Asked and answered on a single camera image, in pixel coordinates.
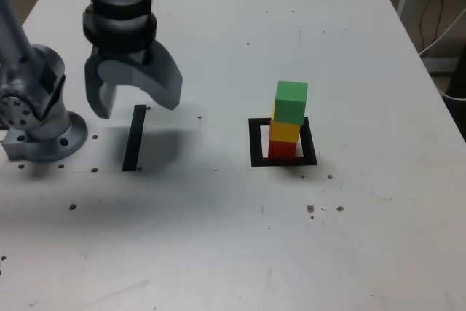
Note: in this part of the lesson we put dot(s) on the grey flat bar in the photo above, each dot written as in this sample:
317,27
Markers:
440,65

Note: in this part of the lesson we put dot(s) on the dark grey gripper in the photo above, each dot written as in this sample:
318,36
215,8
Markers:
123,59

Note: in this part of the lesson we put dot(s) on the yellow cube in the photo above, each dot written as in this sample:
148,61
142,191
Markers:
284,132

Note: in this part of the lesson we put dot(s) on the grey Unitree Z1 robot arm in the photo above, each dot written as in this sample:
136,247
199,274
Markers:
36,121

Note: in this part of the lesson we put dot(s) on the black tape strip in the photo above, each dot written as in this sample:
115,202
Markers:
133,143

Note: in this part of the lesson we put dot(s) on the red cube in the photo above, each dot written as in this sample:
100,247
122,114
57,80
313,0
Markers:
282,150

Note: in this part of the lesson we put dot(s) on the black tape square outline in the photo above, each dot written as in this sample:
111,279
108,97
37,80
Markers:
255,143

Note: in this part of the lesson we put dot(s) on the green cube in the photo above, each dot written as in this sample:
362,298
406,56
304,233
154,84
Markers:
289,107

